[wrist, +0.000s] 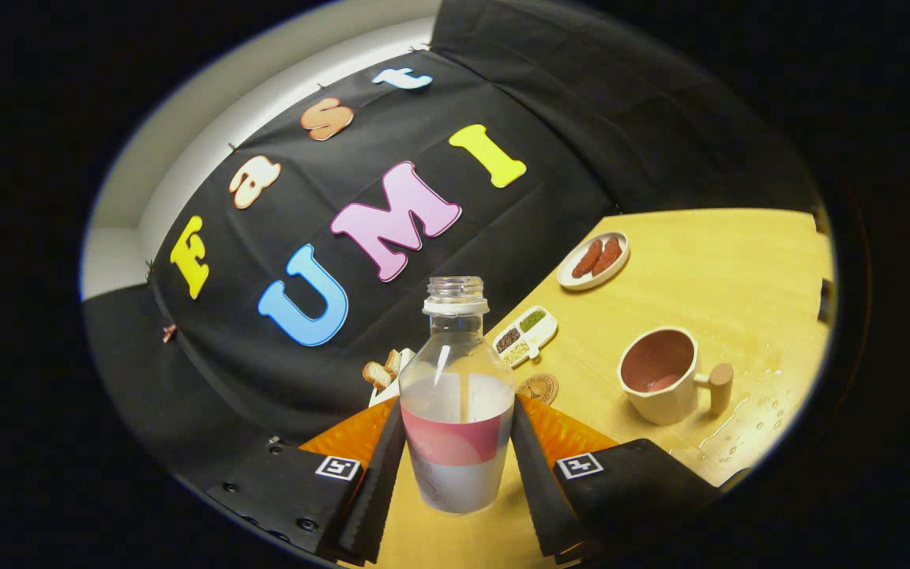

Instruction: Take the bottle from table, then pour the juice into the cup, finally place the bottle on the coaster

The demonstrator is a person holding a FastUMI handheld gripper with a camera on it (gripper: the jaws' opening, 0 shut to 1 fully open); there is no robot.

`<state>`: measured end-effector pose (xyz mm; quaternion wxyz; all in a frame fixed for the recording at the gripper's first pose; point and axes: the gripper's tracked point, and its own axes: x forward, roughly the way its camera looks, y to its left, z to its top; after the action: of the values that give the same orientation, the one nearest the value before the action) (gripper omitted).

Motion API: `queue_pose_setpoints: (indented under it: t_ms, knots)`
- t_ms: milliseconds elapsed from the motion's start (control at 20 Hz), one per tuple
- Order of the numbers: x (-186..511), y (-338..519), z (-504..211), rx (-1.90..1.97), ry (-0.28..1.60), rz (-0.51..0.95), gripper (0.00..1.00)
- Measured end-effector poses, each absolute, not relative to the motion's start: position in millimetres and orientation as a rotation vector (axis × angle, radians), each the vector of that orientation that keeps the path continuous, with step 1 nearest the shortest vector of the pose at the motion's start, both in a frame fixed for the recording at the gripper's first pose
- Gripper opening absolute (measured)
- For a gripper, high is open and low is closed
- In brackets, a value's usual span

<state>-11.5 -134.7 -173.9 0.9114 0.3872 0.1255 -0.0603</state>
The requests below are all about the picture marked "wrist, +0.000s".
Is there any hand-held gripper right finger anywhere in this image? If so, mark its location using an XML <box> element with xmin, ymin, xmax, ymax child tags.
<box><xmin>512</xmin><ymin>393</ymin><xmax>720</xmax><ymax>566</ymax></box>

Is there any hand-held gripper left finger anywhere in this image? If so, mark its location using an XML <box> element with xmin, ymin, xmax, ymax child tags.
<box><xmin>206</xmin><ymin>395</ymin><xmax>408</xmax><ymax>566</ymax></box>

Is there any clear juice bottle pink label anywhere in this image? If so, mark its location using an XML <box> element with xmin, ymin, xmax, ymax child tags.
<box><xmin>398</xmin><ymin>276</ymin><xmax>517</xmax><ymax>514</ymax></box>

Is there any round brown coaster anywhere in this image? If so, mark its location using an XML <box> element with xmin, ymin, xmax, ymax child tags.
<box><xmin>517</xmin><ymin>373</ymin><xmax>559</xmax><ymax>406</ymax></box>

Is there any beige cup wooden handle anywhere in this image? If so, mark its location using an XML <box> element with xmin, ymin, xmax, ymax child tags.
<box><xmin>617</xmin><ymin>326</ymin><xmax>735</xmax><ymax>426</ymax></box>

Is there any white toaster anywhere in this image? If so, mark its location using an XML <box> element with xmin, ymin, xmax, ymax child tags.
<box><xmin>368</xmin><ymin>348</ymin><xmax>416</xmax><ymax>408</ymax></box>

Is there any white divided condiment dish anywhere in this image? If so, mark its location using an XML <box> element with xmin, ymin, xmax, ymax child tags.
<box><xmin>491</xmin><ymin>306</ymin><xmax>558</xmax><ymax>368</ymax></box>

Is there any white plate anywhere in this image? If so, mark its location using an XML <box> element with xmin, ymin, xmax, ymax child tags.
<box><xmin>556</xmin><ymin>231</ymin><xmax>630</xmax><ymax>292</ymax></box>

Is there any wooden table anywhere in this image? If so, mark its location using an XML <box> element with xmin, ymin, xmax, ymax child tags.
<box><xmin>344</xmin><ymin>207</ymin><xmax>835</xmax><ymax>569</ymax></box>

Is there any black backdrop cloth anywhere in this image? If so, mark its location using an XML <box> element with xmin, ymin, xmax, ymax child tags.
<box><xmin>80</xmin><ymin>0</ymin><xmax>827</xmax><ymax>491</ymax></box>

